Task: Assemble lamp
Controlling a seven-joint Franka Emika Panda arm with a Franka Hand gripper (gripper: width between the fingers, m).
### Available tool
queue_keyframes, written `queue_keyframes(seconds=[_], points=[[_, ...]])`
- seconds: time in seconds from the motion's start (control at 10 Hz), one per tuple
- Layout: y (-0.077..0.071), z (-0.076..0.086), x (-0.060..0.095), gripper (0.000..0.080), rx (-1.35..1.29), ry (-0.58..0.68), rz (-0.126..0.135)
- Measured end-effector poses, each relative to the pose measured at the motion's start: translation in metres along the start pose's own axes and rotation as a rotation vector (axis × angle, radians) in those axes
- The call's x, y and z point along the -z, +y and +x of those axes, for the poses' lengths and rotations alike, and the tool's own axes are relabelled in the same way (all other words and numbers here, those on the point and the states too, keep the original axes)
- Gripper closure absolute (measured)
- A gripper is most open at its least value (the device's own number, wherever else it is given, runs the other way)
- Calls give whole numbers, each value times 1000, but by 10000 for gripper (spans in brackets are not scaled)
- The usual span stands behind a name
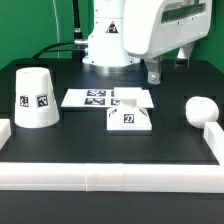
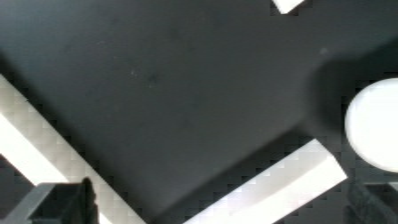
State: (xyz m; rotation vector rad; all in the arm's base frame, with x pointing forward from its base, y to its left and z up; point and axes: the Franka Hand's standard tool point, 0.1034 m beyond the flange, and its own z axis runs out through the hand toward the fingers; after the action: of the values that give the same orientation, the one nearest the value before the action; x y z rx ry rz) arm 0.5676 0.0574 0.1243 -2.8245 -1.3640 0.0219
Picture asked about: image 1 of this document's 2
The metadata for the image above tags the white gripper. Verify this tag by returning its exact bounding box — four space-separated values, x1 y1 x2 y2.
123 0 212 84

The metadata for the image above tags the white lamp bulb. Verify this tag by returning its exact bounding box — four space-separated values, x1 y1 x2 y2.
185 96 219 129

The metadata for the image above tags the white lamp base with tags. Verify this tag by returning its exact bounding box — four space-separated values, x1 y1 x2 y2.
106 99 152 131

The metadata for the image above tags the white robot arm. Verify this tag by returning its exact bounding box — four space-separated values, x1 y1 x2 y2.
83 0 212 85

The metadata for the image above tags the white lamp shade with tags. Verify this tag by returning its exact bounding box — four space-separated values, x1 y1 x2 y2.
14 67 59 128

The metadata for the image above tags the white right fence block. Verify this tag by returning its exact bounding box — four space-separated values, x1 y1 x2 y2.
203 122 224 166

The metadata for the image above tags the white fence block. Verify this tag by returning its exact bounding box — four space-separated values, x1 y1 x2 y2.
0 119 11 150
203 122 224 166

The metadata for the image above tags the white fiducial tag board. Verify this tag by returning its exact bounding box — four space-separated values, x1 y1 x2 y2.
61 87 154 108

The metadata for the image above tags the white front fence bar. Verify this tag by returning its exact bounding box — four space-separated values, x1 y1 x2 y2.
0 162 224 193

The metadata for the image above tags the white left fence block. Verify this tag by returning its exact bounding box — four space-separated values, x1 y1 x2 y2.
0 119 11 150

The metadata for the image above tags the black vertical cable with connector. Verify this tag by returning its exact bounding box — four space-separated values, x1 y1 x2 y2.
72 0 83 48

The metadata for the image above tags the black thick cable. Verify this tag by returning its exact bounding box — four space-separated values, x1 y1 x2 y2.
32 41 88 60

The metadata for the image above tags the thin white cable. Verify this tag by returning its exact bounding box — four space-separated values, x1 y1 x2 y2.
52 0 62 59

